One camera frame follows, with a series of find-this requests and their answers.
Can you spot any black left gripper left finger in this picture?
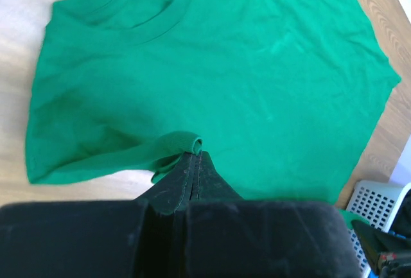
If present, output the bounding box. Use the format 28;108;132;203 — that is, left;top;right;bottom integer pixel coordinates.
1;154;197;277

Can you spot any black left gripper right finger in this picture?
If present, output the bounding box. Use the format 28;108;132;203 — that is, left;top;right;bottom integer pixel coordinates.
175;153;360;277

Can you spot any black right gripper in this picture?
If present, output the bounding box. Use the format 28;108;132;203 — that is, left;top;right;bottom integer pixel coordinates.
351;220;410;277

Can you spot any white plastic laundry basket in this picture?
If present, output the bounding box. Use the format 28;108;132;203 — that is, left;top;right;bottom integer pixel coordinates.
346;180;410;277

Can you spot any green t shirt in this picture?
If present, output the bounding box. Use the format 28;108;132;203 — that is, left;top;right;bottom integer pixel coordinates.
26;0;400;203

